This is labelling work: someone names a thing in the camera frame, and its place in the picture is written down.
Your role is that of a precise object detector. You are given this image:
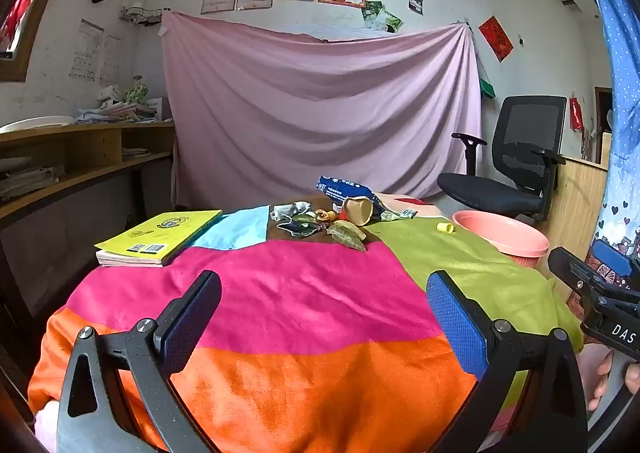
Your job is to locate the green floral bag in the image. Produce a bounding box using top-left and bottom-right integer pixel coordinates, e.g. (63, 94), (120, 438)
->
(123, 76), (149, 104)

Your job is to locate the thick stack of papers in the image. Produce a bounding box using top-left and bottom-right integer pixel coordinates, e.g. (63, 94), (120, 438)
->
(0, 156), (66, 204)

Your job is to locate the dark green wrapper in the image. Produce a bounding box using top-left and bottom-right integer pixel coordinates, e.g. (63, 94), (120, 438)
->
(276, 213), (321, 238)

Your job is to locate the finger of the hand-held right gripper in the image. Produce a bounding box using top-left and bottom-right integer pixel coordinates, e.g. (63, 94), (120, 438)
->
(547, 247), (602, 305)
(591, 239), (635, 279)

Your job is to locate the wooden shelf desk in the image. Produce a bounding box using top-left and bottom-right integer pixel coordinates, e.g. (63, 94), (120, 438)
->
(0, 120), (176, 294)

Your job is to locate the wall calendar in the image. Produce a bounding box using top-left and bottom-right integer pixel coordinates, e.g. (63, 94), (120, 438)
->
(70, 19), (104, 81)

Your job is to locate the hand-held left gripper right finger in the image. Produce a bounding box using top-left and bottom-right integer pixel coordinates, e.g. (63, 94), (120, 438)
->
(426, 270), (588, 453)

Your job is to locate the black office chair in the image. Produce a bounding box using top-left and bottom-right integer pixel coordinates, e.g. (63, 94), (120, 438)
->
(437, 96), (567, 223)

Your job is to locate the colourful patchwork tablecloth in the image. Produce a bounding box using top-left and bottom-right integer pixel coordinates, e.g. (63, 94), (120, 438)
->
(27, 193), (586, 453)

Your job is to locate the white basin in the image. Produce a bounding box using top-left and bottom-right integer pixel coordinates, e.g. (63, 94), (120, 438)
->
(0, 116), (76, 134)

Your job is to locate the yellow book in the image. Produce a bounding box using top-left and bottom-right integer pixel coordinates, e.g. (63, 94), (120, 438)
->
(95, 210), (224, 268)

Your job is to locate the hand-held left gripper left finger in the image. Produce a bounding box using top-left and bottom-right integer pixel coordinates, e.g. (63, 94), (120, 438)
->
(56, 270), (222, 453)

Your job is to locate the brown nut shell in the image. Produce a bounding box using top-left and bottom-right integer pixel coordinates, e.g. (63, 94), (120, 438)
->
(341, 196), (375, 226)

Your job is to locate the person's right hand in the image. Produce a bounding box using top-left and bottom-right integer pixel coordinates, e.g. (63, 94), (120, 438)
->
(586, 349), (640, 411)

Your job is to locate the red paper decoration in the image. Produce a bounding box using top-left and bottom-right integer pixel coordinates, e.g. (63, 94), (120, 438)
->
(478, 16), (514, 63)

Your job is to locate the pink plastic bin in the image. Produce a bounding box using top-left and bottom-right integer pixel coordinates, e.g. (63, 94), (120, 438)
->
(452, 210), (551, 270)

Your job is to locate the blue printed packet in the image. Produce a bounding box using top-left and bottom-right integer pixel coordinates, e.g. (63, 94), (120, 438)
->
(315, 176), (386, 214)

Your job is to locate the wire wall rack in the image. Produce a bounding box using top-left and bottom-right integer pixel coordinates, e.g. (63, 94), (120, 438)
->
(120, 6), (171, 26)

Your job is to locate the pink hanging sheet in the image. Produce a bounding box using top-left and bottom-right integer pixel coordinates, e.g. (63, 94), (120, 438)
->
(160, 10), (483, 211)

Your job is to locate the pile of loose papers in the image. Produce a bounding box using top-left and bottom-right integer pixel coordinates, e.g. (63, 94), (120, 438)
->
(75, 100), (173, 124)

